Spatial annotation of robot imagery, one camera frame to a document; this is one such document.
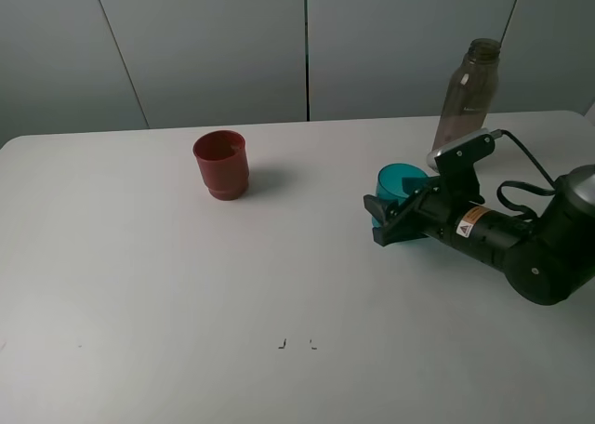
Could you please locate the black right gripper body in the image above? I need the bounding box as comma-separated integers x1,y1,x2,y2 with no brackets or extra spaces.
394,181,535,271

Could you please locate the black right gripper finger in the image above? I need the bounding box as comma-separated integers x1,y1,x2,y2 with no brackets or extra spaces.
364,194,426,247
402,177,440,194

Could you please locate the teal translucent plastic cup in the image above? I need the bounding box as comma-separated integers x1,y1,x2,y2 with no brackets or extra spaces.
375,163,428,210

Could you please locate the smoky transparent water bottle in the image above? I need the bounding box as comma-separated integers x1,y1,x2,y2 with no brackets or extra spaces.
432,38,501,150

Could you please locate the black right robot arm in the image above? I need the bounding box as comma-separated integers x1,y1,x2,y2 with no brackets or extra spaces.
364,165,594,306

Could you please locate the red plastic cup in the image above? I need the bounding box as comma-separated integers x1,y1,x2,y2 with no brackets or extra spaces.
192,130,249,201

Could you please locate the black camera cable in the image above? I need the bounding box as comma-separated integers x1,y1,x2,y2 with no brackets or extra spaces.
490,128,559,219

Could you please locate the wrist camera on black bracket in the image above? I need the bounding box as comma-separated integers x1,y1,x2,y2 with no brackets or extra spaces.
427,128,496,205

